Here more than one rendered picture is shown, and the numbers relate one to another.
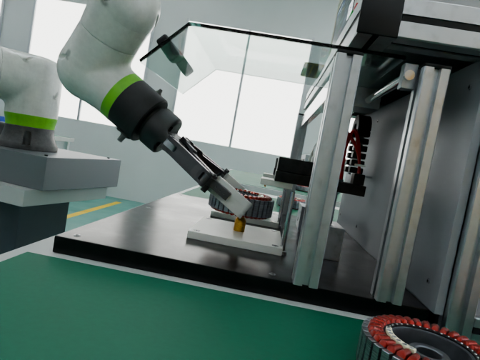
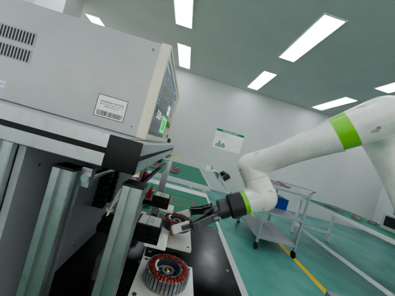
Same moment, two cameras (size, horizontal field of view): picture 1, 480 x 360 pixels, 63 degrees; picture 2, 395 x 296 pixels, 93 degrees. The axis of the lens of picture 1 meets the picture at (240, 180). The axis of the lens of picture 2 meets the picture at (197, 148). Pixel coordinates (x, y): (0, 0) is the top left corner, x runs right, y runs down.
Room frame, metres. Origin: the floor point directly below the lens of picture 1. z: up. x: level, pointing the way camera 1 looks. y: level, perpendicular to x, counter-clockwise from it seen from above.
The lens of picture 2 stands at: (1.38, -0.10, 1.13)
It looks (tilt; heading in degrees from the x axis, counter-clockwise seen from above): 0 degrees down; 173
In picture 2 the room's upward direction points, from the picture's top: 16 degrees clockwise
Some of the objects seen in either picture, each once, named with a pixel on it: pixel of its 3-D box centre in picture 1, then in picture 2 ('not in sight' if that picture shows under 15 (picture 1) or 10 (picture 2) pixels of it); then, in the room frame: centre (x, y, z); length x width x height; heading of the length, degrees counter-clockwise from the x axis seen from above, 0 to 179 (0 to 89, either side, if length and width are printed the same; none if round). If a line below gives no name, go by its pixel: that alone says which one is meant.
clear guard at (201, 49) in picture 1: (268, 78); (188, 168); (0.61, -0.02, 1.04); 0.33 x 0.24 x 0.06; 86
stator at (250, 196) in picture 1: (241, 201); (176, 222); (0.67, -0.01, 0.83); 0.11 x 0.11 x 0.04
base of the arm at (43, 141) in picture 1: (13, 134); not in sight; (1.08, 0.64, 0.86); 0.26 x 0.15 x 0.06; 70
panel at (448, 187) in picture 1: (381, 176); (102, 190); (0.77, -0.28, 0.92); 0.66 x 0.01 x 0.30; 176
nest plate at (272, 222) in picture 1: (246, 214); (164, 281); (0.91, -0.03, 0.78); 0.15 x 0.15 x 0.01; 86
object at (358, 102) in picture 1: (363, 98); not in sight; (0.69, -0.19, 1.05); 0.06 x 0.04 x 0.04; 176
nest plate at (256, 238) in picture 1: (238, 233); (171, 235); (0.67, -0.01, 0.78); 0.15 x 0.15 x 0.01; 86
